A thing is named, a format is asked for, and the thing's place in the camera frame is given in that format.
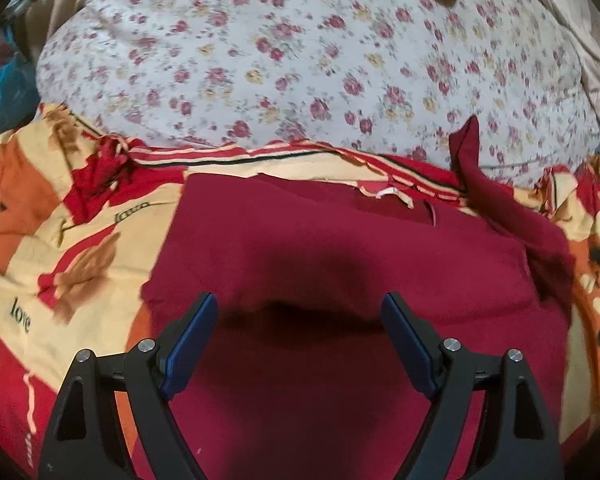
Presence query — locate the blue plastic bag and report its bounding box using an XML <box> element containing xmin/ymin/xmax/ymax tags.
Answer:
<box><xmin>0</xmin><ymin>53</ymin><xmax>40</xmax><ymax>132</ymax></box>

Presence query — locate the dark red garment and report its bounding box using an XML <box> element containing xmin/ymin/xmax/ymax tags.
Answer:
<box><xmin>140</xmin><ymin>120</ymin><xmax>573</xmax><ymax>479</ymax></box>

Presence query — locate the orange cream red fleece blanket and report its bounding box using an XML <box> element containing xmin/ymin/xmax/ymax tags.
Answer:
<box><xmin>0</xmin><ymin>105</ymin><xmax>600</xmax><ymax>479</ymax></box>

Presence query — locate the white floral quilt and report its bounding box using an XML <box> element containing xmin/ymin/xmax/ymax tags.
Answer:
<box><xmin>36</xmin><ymin>0</ymin><xmax>600</xmax><ymax>185</ymax></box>

